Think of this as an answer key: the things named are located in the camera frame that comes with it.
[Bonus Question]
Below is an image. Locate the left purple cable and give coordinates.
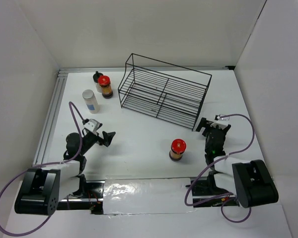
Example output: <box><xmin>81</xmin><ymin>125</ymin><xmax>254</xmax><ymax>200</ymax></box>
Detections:
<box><xmin>0</xmin><ymin>101</ymin><xmax>86</xmax><ymax>236</ymax></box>

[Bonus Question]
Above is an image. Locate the silver aluminium rail frame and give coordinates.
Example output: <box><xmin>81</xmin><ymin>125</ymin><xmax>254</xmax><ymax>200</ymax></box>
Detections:
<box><xmin>33</xmin><ymin>65</ymin><xmax>235</xmax><ymax>164</ymax></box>

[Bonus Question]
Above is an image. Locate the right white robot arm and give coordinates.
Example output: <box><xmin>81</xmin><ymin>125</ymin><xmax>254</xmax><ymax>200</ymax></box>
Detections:
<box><xmin>193</xmin><ymin>115</ymin><xmax>279</xmax><ymax>208</ymax></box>

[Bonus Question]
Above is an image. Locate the white glossy front panel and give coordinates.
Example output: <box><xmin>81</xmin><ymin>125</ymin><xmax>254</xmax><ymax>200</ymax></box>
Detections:
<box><xmin>103</xmin><ymin>178</ymin><xmax>194</xmax><ymax>215</ymax></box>

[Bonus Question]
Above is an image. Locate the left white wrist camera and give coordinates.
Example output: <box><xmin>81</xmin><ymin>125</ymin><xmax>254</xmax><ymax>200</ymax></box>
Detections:
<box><xmin>83</xmin><ymin>119</ymin><xmax>103</xmax><ymax>135</ymax></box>

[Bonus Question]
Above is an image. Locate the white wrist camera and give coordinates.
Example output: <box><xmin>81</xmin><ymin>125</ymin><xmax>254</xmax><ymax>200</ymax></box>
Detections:
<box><xmin>212</xmin><ymin>114</ymin><xmax>230</xmax><ymax>129</ymax></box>
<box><xmin>83</xmin><ymin>119</ymin><xmax>103</xmax><ymax>135</ymax></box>

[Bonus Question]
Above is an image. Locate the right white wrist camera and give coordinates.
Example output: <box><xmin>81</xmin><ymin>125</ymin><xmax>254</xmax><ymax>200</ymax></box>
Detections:
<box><xmin>212</xmin><ymin>114</ymin><xmax>230</xmax><ymax>129</ymax></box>

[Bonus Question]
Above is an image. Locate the black-cap shaker bottle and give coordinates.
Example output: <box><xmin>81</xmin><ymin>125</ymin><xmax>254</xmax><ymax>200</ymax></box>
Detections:
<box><xmin>93</xmin><ymin>71</ymin><xmax>103</xmax><ymax>93</ymax></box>

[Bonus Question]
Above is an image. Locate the white bottle silver cap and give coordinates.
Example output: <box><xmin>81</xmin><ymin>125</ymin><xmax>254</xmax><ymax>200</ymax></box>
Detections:
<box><xmin>82</xmin><ymin>89</ymin><xmax>100</xmax><ymax>114</ymax></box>

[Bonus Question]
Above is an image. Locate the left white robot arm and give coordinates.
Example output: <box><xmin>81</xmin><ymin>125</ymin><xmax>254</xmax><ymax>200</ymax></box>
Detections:
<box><xmin>14</xmin><ymin>131</ymin><xmax>116</xmax><ymax>216</ymax></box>

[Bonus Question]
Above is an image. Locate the red-lid sauce jar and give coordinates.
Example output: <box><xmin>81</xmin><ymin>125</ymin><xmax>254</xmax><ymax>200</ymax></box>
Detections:
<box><xmin>169</xmin><ymin>139</ymin><xmax>187</xmax><ymax>161</ymax></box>
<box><xmin>98</xmin><ymin>75</ymin><xmax>113</xmax><ymax>99</ymax></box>

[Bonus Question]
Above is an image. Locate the black wire shelf rack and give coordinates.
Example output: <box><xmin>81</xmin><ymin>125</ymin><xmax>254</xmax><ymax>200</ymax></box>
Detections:
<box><xmin>117</xmin><ymin>53</ymin><xmax>212</xmax><ymax>130</ymax></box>

